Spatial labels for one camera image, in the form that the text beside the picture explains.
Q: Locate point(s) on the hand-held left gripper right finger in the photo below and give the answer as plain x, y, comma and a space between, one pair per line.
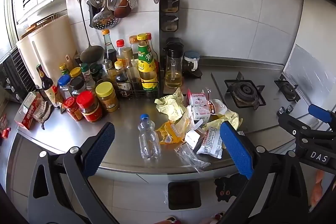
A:
236, 150

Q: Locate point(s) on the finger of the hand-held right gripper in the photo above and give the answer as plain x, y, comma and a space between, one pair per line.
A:
291, 125
319, 112

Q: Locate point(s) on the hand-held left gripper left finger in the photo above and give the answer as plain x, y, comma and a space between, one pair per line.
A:
99, 148

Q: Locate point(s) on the orange plastic bag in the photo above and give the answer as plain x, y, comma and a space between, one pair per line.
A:
170, 134

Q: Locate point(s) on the black trash bin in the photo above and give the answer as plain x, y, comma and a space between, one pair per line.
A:
183, 195

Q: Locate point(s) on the person's right hand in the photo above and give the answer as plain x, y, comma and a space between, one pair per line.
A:
317, 192

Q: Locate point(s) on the metal stove knob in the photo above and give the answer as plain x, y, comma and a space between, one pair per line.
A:
281, 110
290, 109

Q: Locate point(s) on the stainless gas stove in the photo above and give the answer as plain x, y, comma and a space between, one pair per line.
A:
270, 113

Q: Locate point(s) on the silver snack packet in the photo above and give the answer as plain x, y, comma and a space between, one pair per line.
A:
210, 144

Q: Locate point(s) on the yellow crumpled paper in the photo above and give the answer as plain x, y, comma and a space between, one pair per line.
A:
170, 106
228, 119

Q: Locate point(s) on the black cat floor mat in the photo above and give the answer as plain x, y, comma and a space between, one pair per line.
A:
225, 188

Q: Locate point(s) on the large red lid jar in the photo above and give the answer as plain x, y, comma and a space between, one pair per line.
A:
89, 108

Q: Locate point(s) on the foil splash panel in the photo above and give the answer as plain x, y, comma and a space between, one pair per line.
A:
309, 71

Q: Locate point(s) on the small white box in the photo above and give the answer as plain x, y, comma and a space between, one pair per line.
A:
193, 138

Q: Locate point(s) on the white crumpled plastic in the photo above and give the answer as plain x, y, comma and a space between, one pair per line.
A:
219, 107

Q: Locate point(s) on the clear plastic bag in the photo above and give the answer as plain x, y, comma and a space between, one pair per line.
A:
190, 158

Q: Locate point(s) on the red chili sauce jar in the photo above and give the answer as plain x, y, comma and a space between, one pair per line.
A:
72, 109

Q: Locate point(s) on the clear plastic bottle blue cap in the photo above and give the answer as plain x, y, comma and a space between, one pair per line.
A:
148, 140

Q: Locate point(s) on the large yellow lid jar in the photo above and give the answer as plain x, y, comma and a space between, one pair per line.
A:
107, 98

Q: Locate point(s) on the pink and white carton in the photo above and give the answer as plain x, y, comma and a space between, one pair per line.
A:
199, 108

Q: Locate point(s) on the black burner grate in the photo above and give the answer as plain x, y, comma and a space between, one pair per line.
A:
245, 91

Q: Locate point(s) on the pale crumpled wrapper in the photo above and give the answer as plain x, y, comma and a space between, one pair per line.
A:
187, 117

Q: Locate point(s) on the black lid jar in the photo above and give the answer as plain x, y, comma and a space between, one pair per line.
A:
77, 86

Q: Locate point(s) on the grey woven pot holder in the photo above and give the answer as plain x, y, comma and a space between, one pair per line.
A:
43, 113

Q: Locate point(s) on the small soy bottle yellow cap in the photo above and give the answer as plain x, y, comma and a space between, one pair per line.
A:
122, 81

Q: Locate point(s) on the blue lid bottle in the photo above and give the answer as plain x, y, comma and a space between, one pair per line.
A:
64, 86

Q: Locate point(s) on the green cap spice bottle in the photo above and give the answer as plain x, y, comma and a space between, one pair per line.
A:
86, 75

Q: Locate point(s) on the glass cruet metal cap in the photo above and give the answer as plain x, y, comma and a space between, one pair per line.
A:
107, 69

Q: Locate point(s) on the red and white carton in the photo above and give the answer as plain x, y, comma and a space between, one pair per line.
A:
27, 113

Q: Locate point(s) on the glass bottle gold cap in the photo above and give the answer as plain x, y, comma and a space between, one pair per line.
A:
129, 61

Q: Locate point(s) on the small wooden paddle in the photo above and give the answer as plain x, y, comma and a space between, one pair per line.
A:
69, 61

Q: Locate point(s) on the green label oil bottle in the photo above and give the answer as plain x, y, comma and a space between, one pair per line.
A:
147, 69

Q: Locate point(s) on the dark sauce bottle orange cap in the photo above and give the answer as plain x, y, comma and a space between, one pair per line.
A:
109, 50

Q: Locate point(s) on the clear bottle red cap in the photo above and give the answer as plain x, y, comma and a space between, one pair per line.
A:
120, 52

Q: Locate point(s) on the glass oil dispenser black top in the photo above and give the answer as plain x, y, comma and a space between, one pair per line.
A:
173, 66

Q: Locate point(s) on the black toaster oven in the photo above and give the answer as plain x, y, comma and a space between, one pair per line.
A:
15, 77

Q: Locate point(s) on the beige cutting board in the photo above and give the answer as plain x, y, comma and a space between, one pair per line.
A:
60, 37

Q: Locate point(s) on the tall bottle red cap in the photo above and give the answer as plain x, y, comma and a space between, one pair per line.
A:
151, 43

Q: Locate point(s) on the white cutting board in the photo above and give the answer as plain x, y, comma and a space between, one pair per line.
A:
25, 52

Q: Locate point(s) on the brown ladle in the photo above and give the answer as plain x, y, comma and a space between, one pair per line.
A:
122, 7

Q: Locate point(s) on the black wall spice box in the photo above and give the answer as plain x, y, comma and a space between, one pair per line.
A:
169, 3
169, 23

